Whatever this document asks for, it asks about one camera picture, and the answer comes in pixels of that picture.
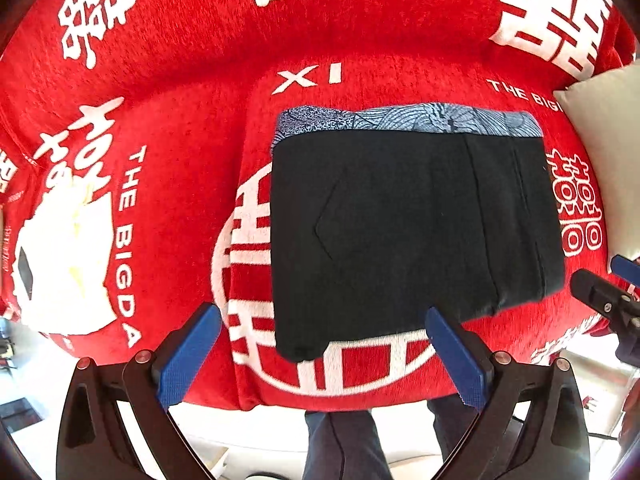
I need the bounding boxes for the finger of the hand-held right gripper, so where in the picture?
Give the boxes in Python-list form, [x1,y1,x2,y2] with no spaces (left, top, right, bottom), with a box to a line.
[570,268,640,366]
[610,255,640,292]

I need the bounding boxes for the beige pillow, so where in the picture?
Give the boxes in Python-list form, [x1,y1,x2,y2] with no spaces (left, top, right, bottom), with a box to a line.
[552,60,640,261]

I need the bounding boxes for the red printed blanket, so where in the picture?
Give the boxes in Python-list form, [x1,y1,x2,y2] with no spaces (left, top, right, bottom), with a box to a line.
[0,0,640,413]

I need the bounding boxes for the black pants with patterned waistband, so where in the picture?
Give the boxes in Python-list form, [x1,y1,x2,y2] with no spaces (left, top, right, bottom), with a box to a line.
[270,102,568,363]

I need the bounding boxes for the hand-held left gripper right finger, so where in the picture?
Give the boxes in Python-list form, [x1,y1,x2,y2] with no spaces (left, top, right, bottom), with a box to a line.
[425,306,592,480]

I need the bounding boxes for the white cloth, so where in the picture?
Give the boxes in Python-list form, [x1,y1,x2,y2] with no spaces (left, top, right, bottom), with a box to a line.
[9,180,115,337]

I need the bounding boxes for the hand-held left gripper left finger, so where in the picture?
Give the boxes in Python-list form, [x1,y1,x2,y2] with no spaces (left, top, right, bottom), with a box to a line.
[56,302,223,480]

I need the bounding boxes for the person's leg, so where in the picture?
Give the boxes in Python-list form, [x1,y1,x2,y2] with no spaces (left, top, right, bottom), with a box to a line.
[304,409,397,480]

